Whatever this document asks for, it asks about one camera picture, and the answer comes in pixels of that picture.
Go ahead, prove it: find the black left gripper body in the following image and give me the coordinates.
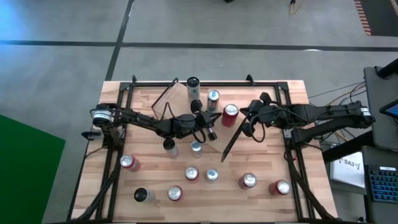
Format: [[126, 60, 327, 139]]
[[196, 111, 218, 130]]

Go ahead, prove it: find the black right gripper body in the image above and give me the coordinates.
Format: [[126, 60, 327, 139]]
[[248, 101, 282, 128]]

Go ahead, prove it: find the red Coca-Cola can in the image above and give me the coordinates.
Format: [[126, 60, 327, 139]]
[[238, 172, 258, 190], [268, 179, 292, 197], [221, 103, 240, 128]]

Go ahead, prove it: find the blue silver Red Bull can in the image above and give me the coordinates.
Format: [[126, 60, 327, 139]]
[[205, 168, 220, 184], [206, 89, 221, 113], [190, 140, 203, 159]]

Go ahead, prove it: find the white Celsius palm can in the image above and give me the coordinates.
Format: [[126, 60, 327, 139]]
[[186, 76, 201, 103], [134, 187, 156, 203]]

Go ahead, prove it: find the red Fanta strawberry can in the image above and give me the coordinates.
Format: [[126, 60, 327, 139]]
[[119, 154, 141, 172], [184, 165, 200, 183], [167, 185, 184, 202]]

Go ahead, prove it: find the white Celsius peach can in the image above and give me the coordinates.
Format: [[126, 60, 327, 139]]
[[162, 138, 180, 159]]

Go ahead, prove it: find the black desk support bar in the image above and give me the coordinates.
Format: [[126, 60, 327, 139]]
[[322, 130, 374, 163]]

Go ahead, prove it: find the white SA3 paper sign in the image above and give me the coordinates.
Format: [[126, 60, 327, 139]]
[[329, 151, 366, 189]]

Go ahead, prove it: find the grey side desk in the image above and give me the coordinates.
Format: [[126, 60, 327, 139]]
[[363, 65, 398, 152], [361, 145, 398, 224]]

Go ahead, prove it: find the monitor with blue screen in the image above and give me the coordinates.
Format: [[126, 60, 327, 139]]
[[379, 98, 398, 119]]

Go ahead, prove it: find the backlit black keyboard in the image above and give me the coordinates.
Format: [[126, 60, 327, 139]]
[[368, 166, 398, 205]]

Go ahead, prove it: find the black hazard-striped floor mat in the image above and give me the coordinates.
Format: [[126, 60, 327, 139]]
[[354, 0, 398, 37]]

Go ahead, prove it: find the green floor mat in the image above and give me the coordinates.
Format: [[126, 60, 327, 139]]
[[0, 114, 67, 224]]

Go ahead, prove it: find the black aluminium rig frame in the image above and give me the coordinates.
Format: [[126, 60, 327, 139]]
[[67, 74, 336, 224]]

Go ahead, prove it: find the wooden shelf with black frame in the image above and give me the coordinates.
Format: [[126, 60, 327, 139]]
[[151, 77, 247, 163]]

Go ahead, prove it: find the black floor cable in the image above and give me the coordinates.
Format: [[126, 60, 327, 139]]
[[308, 80, 366, 100]]

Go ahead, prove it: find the yellow floor cable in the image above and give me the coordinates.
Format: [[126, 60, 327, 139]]
[[289, 0, 305, 16]]

